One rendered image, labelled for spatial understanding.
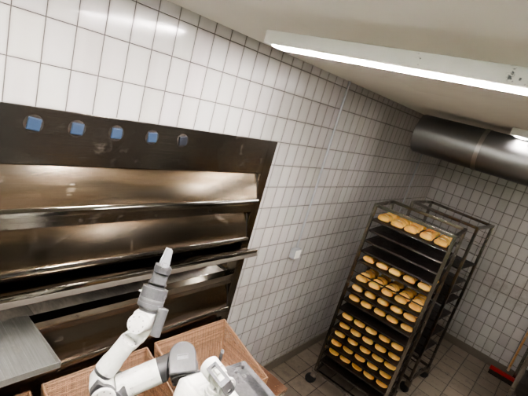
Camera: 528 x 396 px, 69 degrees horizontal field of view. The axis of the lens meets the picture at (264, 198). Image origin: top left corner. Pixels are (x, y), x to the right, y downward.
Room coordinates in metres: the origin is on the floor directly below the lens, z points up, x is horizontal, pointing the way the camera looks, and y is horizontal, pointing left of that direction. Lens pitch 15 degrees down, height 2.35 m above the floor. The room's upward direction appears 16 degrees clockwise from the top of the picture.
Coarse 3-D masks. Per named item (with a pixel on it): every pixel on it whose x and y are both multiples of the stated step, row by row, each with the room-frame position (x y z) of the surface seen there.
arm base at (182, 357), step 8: (176, 344) 1.19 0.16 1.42; (184, 344) 1.19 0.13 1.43; (176, 352) 1.16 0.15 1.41; (184, 352) 1.17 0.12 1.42; (192, 352) 1.17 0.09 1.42; (176, 360) 1.14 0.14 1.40; (184, 360) 1.15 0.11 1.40; (192, 360) 1.15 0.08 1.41; (176, 368) 1.12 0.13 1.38; (184, 368) 1.12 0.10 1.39; (192, 368) 1.13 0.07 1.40; (176, 376) 1.11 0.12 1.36; (184, 376) 1.12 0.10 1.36; (176, 384) 1.16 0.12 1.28
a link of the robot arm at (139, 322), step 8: (144, 304) 1.12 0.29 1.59; (152, 304) 1.13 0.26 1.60; (160, 304) 1.15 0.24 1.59; (136, 312) 1.12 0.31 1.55; (144, 312) 1.12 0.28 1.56; (152, 312) 1.13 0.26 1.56; (160, 312) 1.14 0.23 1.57; (128, 320) 1.09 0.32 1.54; (136, 320) 1.09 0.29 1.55; (144, 320) 1.09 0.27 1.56; (152, 320) 1.13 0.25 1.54; (160, 320) 1.13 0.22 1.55; (128, 328) 1.08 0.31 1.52; (136, 328) 1.08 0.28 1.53; (144, 328) 1.08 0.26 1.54; (152, 328) 1.12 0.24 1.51; (160, 328) 1.12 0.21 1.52; (152, 336) 1.10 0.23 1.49
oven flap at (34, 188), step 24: (0, 168) 1.26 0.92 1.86; (24, 168) 1.32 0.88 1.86; (48, 168) 1.39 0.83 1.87; (72, 168) 1.46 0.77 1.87; (96, 168) 1.54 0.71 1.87; (120, 168) 1.62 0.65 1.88; (0, 192) 1.24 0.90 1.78; (24, 192) 1.30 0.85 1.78; (48, 192) 1.37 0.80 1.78; (72, 192) 1.44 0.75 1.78; (96, 192) 1.51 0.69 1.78; (120, 192) 1.60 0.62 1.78; (144, 192) 1.69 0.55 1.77; (168, 192) 1.80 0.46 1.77; (192, 192) 1.92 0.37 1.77; (216, 192) 2.06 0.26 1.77; (240, 192) 2.21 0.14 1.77
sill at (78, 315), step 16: (224, 272) 2.32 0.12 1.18; (176, 288) 1.97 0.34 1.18; (192, 288) 2.07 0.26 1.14; (80, 304) 1.59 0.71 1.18; (96, 304) 1.62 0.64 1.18; (112, 304) 1.66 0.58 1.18; (128, 304) 1.73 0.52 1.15; (32, 320) 1.40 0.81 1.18; (48, 320) 1.43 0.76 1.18; (64, 320) 1.48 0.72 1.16
